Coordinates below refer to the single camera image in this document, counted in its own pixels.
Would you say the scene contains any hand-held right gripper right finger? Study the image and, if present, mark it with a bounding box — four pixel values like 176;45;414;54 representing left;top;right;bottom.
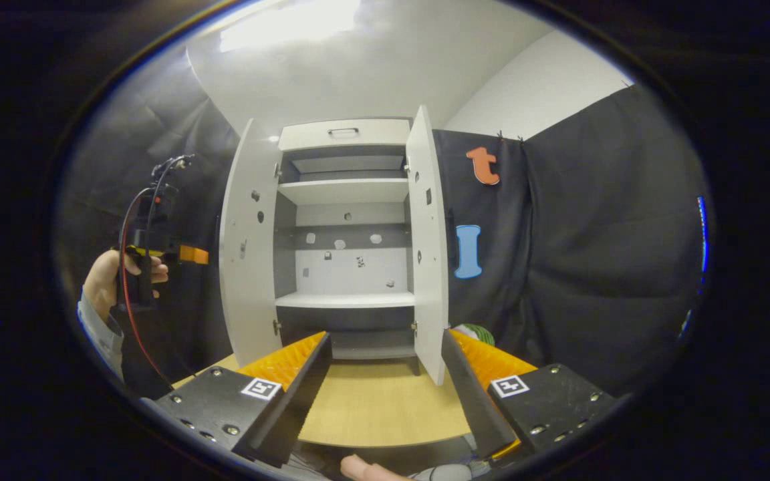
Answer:
439;328;620;461

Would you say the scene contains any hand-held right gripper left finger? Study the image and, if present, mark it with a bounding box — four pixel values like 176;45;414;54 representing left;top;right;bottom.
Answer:
154;330;334;468

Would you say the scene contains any beige cabinet door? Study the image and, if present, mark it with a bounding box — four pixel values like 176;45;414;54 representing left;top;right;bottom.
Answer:
217;118;286;369
403;104;451;387

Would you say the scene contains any beige double-door shoe cabinet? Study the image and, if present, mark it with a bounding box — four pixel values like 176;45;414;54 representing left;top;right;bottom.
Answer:
271;118;426;377

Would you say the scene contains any beige cabinet drawer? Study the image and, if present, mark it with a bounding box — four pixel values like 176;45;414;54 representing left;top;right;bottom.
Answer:
277;118;413;152

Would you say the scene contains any watermelon slice toy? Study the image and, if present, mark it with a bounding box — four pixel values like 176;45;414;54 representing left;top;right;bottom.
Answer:
455;323;497;347

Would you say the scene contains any black backdrop cloth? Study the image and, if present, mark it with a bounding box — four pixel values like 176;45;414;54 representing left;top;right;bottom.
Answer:
54;63;717;399

